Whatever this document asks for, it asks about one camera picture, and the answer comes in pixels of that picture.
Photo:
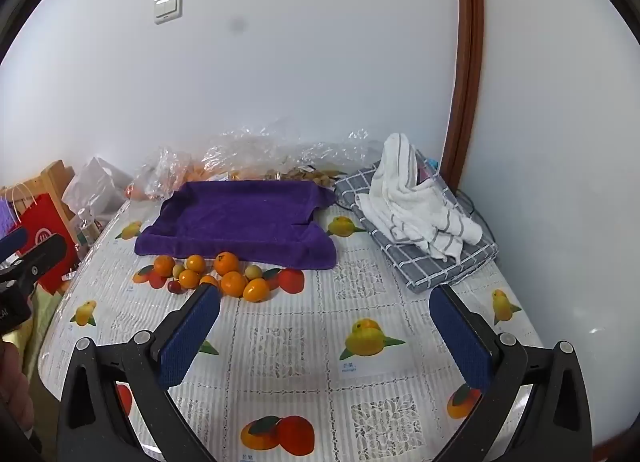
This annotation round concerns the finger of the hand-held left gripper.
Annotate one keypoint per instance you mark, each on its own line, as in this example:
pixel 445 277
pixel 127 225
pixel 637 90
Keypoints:
pixel 37 262
pixel 12 242

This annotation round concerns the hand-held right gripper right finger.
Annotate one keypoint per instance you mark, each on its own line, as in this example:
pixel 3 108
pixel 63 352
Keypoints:
pixel 460 337

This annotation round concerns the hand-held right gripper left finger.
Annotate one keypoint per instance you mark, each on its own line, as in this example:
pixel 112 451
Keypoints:
pixel 190 337

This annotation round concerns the pile of oranges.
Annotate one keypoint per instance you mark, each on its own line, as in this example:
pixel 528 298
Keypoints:
pixel 233 284

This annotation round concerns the small yellow round fruit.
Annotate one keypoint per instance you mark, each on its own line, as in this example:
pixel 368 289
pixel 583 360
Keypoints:
pixel 178 270
pixel 253 271

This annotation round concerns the person's left hand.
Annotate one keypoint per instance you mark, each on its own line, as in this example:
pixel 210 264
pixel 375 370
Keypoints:
pixel 15 392

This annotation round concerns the purple paper bag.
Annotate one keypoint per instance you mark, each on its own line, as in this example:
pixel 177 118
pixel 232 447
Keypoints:
pixel 6 219

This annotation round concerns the yellow green cloth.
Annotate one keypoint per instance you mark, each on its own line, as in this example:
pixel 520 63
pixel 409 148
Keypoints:
pixel 42 322

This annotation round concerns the red paper bag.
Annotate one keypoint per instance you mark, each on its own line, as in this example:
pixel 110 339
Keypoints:
pixel 47 222

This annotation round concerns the small red round fruit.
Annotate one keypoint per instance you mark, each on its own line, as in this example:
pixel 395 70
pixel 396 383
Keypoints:
pixel 174 286

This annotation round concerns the clear bottle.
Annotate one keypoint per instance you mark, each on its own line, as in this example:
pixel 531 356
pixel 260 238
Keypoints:
pixel 87 229

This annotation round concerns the grey checked cloth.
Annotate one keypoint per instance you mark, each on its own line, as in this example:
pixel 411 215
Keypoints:
pixel 435 262

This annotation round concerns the white plastic bag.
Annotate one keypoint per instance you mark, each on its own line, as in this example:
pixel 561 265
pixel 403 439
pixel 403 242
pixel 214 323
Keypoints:
pixel 97 182

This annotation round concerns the purple towel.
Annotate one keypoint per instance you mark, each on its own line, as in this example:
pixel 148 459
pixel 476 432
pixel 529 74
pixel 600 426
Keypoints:
pixel 240 222

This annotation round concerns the clear bag of oranges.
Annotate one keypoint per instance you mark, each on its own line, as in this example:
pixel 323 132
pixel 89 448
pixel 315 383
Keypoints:
pixel 160 177

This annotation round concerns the white striped towel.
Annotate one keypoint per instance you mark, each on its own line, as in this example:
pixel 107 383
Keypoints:
pixel 400 192

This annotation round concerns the pink blue pouch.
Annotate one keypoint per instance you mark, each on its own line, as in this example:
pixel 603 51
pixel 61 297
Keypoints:
pixel 427 175

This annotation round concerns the clear bag of nuts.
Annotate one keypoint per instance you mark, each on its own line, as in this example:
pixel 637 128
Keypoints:
pixel 320 162

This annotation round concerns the white wall light switch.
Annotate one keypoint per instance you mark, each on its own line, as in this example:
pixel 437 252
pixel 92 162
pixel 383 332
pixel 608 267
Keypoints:
pixel 168 7

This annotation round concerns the brown wooden door frame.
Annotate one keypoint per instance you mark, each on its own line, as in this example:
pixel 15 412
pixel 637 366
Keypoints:
pixel 467 42

